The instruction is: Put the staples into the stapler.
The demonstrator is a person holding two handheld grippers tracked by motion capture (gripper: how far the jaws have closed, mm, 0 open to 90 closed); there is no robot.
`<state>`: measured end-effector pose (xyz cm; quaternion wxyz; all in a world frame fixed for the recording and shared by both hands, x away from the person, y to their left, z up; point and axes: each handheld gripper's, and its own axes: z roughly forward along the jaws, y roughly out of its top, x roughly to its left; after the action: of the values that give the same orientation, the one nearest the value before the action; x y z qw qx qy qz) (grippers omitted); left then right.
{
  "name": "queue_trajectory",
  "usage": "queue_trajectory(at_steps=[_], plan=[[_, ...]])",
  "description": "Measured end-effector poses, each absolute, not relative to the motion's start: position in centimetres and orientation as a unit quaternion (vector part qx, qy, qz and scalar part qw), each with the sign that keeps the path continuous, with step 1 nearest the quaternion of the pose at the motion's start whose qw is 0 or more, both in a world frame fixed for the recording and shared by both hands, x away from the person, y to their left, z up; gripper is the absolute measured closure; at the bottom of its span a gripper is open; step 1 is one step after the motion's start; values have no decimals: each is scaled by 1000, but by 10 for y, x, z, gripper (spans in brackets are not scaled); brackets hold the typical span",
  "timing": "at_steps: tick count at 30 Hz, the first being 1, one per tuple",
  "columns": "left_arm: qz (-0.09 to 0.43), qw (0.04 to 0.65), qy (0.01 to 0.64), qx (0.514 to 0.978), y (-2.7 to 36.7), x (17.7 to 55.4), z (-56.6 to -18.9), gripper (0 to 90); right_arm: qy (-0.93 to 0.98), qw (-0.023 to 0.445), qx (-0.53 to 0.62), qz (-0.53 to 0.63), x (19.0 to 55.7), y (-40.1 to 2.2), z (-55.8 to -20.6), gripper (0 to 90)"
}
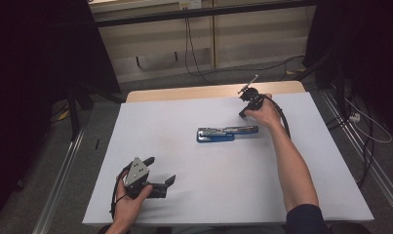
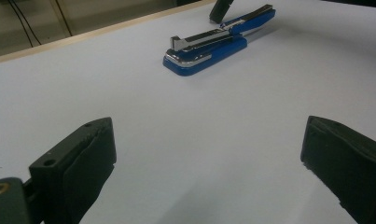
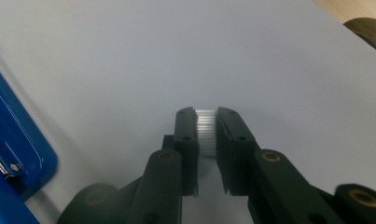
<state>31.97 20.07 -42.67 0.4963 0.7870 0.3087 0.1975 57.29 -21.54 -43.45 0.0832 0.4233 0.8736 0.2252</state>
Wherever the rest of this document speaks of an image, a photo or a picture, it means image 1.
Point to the black curtain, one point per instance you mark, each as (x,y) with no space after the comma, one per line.
(369,48)
(31,81)

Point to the white power strip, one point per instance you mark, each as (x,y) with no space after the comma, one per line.
(354,117)

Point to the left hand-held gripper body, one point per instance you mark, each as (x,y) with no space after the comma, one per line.
(137,172)

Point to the person's dark sleeve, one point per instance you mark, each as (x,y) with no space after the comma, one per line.
(306,221)

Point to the blue stapler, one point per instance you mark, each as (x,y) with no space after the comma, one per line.
(216,136)

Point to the white wall socket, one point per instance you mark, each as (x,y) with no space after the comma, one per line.
(190,4)

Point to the aluminium floor rail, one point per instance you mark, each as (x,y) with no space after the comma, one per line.
(373,162)
(57,185)

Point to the person's right hand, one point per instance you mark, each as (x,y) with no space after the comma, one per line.
(267,115)

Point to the small black floor object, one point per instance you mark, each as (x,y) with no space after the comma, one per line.
(97,144)

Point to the beige cabinet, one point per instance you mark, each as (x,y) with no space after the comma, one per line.
(249,42)

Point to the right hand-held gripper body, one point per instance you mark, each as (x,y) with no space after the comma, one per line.
(252,97)

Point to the black horizontal bar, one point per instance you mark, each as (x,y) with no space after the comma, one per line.
(200,13)

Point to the yellow floor tape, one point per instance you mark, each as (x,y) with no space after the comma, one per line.
(296,71)
(64,115)

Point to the white table cover sheet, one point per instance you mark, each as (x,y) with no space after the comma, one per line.
(216,185)

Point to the black metal stand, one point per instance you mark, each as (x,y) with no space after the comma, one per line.
(338,81)
(74,110)

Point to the person's left hand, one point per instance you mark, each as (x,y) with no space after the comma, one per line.
(127,211)

